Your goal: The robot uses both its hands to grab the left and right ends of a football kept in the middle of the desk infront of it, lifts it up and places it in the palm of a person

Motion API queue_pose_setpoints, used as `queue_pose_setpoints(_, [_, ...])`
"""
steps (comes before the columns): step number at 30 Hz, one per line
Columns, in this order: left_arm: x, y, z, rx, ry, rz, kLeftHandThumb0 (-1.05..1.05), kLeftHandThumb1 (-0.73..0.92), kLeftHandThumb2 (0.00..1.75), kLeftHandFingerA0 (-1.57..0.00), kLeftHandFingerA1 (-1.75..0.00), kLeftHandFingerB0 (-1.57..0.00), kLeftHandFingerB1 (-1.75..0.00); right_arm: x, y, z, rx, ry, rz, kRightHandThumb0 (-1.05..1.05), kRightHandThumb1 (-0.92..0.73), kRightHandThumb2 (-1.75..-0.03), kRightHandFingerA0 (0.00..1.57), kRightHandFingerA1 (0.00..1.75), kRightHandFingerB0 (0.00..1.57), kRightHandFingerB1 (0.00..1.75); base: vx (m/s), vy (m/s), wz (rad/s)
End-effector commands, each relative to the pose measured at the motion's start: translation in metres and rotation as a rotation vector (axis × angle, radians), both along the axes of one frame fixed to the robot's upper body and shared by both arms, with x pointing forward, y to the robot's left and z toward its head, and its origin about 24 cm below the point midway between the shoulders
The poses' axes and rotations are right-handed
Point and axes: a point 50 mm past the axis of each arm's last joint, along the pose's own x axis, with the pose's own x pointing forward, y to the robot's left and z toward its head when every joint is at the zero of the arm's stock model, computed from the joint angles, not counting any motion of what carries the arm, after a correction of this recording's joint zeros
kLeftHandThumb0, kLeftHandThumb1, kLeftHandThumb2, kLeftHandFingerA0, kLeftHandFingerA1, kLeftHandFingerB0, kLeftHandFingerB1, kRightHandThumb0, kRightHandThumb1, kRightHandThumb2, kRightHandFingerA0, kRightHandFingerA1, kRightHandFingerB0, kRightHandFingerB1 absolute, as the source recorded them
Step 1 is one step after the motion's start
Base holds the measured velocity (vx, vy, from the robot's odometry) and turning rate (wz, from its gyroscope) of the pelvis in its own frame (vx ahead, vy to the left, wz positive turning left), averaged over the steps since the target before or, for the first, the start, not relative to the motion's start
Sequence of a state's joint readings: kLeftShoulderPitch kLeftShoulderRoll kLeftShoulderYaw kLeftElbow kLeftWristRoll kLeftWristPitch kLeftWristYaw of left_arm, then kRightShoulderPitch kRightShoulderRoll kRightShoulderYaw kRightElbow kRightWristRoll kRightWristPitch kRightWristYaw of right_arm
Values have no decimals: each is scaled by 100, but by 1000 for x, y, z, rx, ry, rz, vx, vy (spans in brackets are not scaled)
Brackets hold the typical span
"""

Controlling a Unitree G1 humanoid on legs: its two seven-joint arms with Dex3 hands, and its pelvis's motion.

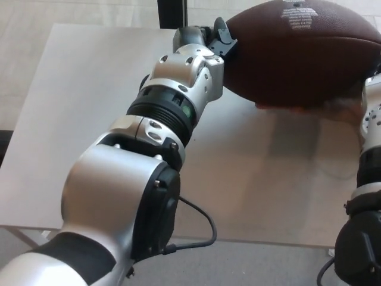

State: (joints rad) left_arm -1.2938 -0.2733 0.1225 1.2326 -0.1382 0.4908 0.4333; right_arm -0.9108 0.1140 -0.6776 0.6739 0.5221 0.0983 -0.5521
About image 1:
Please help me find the person's bare hand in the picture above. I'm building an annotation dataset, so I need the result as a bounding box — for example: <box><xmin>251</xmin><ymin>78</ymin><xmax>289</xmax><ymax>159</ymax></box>
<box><xmin>254</xmin><ymin>100</ymin><xmax>364</xmax><ymax>126</ymax></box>

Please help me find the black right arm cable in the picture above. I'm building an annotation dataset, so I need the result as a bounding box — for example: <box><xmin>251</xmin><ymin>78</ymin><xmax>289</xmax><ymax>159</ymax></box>
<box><xmin>316</xmin><ymin>255</ymin><xmax>339</xmax><ymax>286</ymax></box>

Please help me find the white metal table leg frame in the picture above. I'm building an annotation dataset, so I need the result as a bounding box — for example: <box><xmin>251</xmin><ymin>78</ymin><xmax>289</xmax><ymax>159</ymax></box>
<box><xmin>0</xmin><ymin>226</ymin><xmax>53</xmax><ymax>248</ymax></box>

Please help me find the brown junior football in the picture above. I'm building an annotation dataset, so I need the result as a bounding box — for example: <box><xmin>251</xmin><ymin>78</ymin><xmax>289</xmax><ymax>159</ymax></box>
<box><xmin>222</xmin><ymin>0</ymin><xmax>381</xmax><ymax>108</ymax></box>

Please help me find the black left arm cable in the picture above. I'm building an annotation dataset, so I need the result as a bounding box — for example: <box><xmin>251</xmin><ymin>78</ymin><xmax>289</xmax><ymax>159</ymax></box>
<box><xmin>162</xmin><ymin>195</ymin><xmax>217</xmax><ymax>256</ymax></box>

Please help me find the black window pillar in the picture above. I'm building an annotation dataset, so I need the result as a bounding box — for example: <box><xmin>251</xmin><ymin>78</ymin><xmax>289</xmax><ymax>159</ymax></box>
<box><xmin>158</xmin><ymin>0</ymin><xmax>189</xmax><ymax>30</ymax></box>

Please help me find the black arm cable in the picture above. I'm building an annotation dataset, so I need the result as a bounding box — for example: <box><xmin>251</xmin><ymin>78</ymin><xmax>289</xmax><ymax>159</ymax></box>
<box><xmin>162</xmin><ymin>195</ymin><xmax>217</xmax><ymax>256</ymax></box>
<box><xmin>316</xmin><ymin>255</ymin><xmax>339</xmax><ymax>286</ymax></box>

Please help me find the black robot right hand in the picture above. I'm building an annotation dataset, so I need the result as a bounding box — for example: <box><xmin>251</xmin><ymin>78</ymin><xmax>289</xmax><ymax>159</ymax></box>
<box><xmin>368</xmin><ymin>61</ymin><xmax>381</xmax><ymax>86</ymax></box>

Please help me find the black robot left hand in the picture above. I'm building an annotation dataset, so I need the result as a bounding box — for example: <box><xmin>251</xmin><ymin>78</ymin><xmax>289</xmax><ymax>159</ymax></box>
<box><xmin>172</xmin><ymin>17</ymin><xmax>239</xmax><ymax>58</ymax></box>

